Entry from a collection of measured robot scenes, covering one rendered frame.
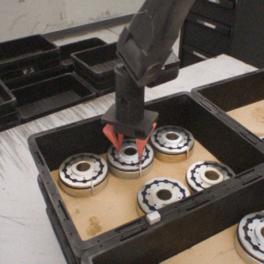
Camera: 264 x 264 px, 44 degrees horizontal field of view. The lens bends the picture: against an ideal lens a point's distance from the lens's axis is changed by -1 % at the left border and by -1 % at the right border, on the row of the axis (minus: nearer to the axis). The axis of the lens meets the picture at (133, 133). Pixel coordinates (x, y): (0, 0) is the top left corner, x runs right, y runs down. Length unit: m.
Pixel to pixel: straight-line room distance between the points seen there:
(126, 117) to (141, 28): 0.19
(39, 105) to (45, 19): 1.93
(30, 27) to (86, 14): 0.65
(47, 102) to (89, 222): 1.30
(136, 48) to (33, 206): 0.50
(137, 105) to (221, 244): 0.29
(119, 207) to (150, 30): 0.34
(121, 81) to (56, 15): 3.14
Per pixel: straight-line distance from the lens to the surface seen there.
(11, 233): 0.82
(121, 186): 0.69
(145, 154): 0.71
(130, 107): 0.61
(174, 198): 0.62
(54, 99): 1.88
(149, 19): 0.49
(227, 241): 0.63
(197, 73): 1.42
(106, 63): 1.99
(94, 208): 0.65
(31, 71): 1.94
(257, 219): 0.63
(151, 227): 0.50
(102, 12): 3.97
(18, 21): 3.57
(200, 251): 0.61
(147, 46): 0.50
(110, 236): 0.49
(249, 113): 0.96
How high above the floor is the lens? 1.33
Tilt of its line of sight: 37 degrees down
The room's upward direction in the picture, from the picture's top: straight up
